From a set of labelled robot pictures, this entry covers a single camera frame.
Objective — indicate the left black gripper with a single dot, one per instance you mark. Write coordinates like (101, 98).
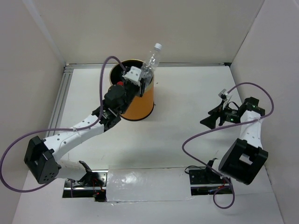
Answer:
(142, 85)

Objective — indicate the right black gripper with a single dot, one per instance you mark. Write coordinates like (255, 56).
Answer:
(210, 121)

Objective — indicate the clear crushed label-less bottle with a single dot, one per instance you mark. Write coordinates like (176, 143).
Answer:
(150, 64)

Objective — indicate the red label clear bottle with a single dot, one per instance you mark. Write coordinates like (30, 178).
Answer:
(120, 83)

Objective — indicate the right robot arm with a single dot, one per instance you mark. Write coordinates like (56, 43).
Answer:
(246, 156)

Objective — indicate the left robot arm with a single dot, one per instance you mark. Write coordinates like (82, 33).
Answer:
(43, 156)

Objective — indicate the orange cylindrical bin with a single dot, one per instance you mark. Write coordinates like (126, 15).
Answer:
(141, 107)

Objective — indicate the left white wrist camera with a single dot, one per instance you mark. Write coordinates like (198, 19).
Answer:
(134, 75)

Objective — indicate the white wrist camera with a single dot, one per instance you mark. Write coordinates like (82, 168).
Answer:
(225, 96)
(134, 75)

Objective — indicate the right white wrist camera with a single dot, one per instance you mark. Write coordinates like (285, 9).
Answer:
(225, 96)

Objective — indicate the aluminium frame rail back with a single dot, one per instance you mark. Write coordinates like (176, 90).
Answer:
(99, 65)

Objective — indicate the aluminium frame rail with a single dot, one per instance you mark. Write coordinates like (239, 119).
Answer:
(99, 65)
(58, 109)

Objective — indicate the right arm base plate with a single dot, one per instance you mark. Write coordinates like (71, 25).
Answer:
(203, 181)

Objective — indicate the aluminium frame rail left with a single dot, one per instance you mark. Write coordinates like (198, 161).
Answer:
(58, 109)

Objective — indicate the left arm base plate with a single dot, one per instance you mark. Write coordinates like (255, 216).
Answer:
(94, 186)

